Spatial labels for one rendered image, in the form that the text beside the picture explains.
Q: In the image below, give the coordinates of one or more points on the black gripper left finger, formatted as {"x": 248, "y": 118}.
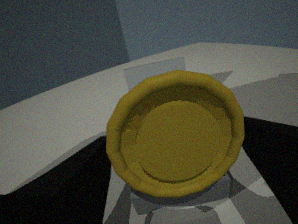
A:
{"x": 74, "y": 192}

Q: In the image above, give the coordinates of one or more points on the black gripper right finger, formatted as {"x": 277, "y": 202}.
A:
{"x": 273, "y": 148}

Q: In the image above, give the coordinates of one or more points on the olive yellow plate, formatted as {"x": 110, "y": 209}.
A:
{"x": 175, "y": 134}

